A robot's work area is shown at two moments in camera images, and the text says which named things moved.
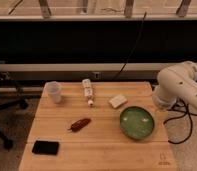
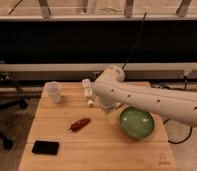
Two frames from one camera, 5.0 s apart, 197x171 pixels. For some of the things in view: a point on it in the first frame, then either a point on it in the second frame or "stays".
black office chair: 4,95 stays
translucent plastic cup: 53,91 stays
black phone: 46,147 stays
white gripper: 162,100 -> 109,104
